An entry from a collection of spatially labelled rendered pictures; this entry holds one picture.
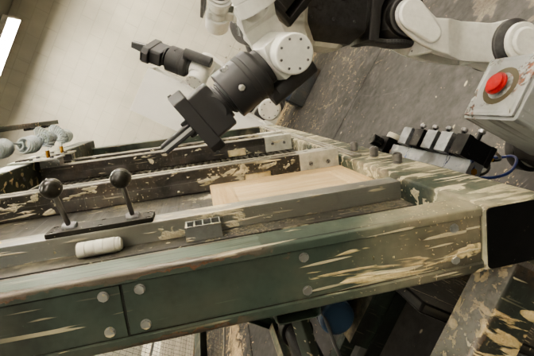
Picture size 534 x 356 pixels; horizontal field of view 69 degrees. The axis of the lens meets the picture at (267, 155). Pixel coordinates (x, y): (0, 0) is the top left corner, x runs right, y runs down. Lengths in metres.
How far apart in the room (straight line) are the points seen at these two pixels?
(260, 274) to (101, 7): 6.22
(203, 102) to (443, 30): 0.77
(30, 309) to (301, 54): 0.52
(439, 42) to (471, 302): 0.69
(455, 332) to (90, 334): 0.61
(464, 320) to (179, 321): 0.50
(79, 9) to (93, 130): 1.83
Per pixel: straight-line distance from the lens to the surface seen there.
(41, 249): 0.86
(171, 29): 6.43
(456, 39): 1.25
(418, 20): 1.16
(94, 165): 1.79
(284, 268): 0.58
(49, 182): 0.78
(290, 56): 0.62
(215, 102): 0.64
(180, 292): 0.58
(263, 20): 0.71
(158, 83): 5.04
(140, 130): 6.59
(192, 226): 0.80
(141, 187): 1.16
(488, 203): 0.71
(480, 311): 0.80
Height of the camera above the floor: 1.37
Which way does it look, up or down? 13 degrees down
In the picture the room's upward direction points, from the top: 65 degrees counter-clockwise
